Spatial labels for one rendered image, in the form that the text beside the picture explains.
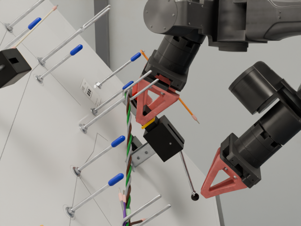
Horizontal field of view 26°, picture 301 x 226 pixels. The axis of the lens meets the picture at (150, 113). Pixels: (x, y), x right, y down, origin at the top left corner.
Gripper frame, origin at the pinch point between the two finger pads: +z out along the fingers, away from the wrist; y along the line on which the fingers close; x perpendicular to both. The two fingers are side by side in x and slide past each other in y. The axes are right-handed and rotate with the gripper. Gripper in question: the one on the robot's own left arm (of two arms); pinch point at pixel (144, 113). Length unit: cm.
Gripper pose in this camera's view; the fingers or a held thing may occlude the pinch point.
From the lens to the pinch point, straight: 105.5
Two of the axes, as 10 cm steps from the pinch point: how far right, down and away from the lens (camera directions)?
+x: 8.9, 4.6, 0.5
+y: -1.0, 3.1, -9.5
